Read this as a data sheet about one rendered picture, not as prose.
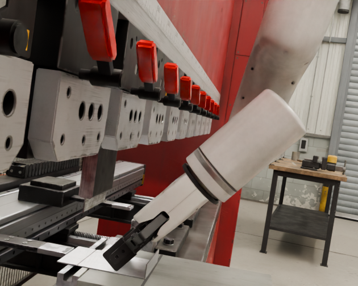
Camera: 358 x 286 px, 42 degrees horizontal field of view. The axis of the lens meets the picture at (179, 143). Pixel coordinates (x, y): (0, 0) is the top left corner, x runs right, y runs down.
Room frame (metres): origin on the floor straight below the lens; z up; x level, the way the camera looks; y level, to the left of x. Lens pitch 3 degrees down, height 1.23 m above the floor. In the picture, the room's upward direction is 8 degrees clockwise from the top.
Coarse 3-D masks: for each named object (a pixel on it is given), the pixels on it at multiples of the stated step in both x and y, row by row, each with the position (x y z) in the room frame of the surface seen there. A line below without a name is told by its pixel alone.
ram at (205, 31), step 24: (120, 0) 0.54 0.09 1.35; (168, 0) 0.82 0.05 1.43; (192, 0) 1.10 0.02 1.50; (216, 0) 1.68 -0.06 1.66; (144, 24) 0.67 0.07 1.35; (192, 24) 1.16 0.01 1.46; (216, 24) 1.82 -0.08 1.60; (168, 48) 0.89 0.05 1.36; (192, 48) 1.23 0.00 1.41; (216, 48) 1.99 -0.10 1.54; (192, 72) 1.30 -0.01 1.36; (216, 72) 2.19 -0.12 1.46; (216, 96) 2.45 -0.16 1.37
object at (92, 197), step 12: (96, 156) 0.64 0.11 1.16; (108, 156) 0.69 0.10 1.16; (84, 168) 0.64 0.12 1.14; (96, 168) 0.64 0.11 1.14; (108, 168) 0.70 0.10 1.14; (84, 180) 0.64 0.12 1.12; (96, 180) 0.65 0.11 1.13; (108, 180) 0.71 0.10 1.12; (84, 192) 0.64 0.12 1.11; (96, 192) 0.66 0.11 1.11; (84, 204) 0.64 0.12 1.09; (96, 204) 0.70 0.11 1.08
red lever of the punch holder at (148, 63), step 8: (144, 40) 0.57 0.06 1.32; (136, 48) 0.57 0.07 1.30; (144, 48) 0.56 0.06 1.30; (152, 48) 0.56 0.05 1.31; (144, 56) 0.57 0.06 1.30; (152, 56) 0.57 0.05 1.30; (144, 64) 0.58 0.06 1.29; (152, 64) 0.58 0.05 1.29; (144, 72) 0.59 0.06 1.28; (152, 72) 0.59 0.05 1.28; (144, 80) 0.60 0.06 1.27; (152, 80) 0.60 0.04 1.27; (136, 88) 0.63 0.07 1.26; (144, 88) 0.62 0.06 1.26; (152, 88) 0.62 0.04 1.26; (160, 88) 0.63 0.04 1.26; (144, 96) 0.63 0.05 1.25; (152, 96) 0.62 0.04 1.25; (160, 96) 0.63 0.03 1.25
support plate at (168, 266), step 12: (144, 252) 0.77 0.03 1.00; (168, 264) 0.72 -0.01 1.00; (180, 264) 0.73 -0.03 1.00; (192, 264) 0.74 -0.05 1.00; (204, 264) 0.75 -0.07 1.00; (216, 264) 0.76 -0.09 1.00; (84, 276) 0.62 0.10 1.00; (96, 276) 0.62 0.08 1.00; (108, 276) 0.63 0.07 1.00; (120, 276) 0.64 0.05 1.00; (156, 276) 0.66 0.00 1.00; (168, 276) 0.66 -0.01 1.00; (180, 276) 0.67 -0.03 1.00; (192, 276) 0.68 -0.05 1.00; (204, 276) 0.69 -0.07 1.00; (216, 276) 0.70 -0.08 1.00; (228, 276) 0.70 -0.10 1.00; (240, 276) 0.71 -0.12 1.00; (252, 276) 0.72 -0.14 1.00; (264, 276) 0.73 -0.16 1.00
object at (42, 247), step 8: (0, 240) 0.70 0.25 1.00; (8, 240) 0.71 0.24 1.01; (16, 240) 0.71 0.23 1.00; (24, 240) 0.72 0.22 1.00; (32, 240) 0.73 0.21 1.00; (16, 248) 0.70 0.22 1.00; (24, 248) 0.70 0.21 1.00; (32, 248) 0.69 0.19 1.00; (40, 248) 0.69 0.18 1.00; (48, 248) 0.70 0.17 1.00; (56, 248) 0.70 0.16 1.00; (64, 248) 0.71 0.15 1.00; (72, 248) 0.72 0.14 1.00
